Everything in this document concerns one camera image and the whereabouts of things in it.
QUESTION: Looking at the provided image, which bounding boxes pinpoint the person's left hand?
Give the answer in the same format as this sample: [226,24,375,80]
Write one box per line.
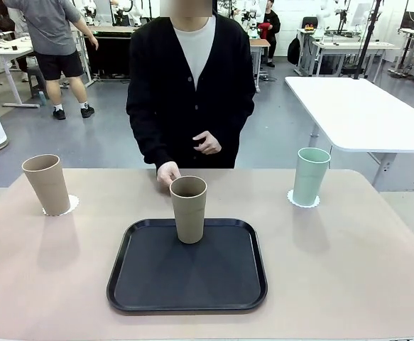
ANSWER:
[192,130,223,156]

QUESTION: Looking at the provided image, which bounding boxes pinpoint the person's right hand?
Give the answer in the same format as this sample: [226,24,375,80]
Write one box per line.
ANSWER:
[156,161,182,195]

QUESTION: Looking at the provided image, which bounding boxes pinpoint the tall tan cup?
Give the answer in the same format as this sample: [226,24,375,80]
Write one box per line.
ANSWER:
[21,153,71,217]
[169,175,208,245]

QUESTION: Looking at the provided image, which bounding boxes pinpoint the white scalloped paper coaster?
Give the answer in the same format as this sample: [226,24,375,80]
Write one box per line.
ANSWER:
[286,188,322,208]
[42,194,80,217]

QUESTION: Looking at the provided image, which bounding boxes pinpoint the tall mint green cup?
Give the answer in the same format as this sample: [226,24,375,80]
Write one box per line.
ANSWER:
[292,146,332,207]

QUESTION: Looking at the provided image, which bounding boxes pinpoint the person's left forearm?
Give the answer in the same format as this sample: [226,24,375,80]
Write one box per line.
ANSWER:
[213,95,256,157]

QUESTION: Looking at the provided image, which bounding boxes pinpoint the person's right forearm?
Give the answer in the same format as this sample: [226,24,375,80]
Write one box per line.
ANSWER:
[126,102,174,170]

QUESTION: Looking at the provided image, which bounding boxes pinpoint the person in black cardigan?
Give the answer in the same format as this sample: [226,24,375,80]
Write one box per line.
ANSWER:
[125,6,256,170]

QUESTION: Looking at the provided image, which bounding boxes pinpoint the black plastic tray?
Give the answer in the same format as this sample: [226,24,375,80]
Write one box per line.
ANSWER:
[106,217,268,313]

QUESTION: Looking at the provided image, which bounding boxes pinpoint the small wood top desk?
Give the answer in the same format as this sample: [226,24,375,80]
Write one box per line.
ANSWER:
[249,37,271,92]

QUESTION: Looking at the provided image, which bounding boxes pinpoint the black backpack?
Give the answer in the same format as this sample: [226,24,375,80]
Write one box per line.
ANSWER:
[286,35,302,65]

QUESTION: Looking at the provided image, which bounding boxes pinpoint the white desktop robot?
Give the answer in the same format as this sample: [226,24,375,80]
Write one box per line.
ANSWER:
[240,6,263,39]

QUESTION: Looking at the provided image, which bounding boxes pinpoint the desk with black panel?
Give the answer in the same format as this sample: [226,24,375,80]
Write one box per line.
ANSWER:
[82,24,136,86]

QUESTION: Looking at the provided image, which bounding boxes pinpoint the bystander black top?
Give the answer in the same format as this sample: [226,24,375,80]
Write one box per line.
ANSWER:
[261,0,282,68]

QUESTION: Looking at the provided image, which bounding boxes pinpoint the narrow white desk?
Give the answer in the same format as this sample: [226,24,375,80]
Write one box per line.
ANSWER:
[296,27,330,76]

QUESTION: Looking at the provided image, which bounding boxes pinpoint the grey plastic stool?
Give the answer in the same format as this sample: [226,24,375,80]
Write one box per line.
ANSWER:
[26,65,50,99]

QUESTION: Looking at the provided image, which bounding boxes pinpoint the long white desk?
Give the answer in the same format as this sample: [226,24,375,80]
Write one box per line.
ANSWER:
[312,40,402,77]

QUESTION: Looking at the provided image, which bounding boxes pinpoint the bystander grey shirt black shorts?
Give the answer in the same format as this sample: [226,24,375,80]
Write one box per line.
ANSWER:
[2,0,99,121]

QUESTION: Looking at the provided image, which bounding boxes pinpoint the black stand pole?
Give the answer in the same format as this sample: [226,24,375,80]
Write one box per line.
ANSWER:
[350,0,385,80]

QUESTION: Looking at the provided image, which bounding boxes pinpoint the white desk with clutter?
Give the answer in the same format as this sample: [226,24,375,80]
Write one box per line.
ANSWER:
[0,35,40,109]

